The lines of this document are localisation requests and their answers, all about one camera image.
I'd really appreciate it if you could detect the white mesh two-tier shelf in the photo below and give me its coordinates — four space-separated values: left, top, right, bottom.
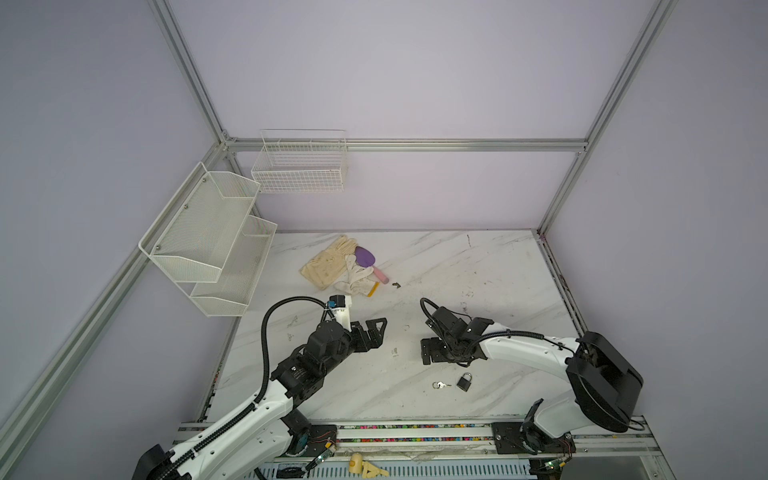
138 163 277 317

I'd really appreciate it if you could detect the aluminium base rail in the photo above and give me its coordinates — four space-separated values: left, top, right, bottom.
173 416 667 480

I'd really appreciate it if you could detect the black padlock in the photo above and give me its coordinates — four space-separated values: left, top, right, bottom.
456 372 473 392

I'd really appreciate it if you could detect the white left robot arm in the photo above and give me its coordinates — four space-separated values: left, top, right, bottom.
132 295 388 479

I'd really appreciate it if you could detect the beige work glove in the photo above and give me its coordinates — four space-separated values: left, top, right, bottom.
300 235 358 290

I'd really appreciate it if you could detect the purple pink spatula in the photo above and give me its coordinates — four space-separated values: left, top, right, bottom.
355 246 390 284

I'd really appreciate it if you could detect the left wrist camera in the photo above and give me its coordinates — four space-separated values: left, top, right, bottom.
327 295 351 331

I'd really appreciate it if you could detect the white cloth glove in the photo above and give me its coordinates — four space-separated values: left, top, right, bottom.
333 255 378 296

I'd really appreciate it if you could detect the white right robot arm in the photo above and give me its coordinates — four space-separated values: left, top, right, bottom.
419 298 644 456

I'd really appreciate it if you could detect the white wire basket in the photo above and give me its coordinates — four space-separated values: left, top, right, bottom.
251 129 348 194

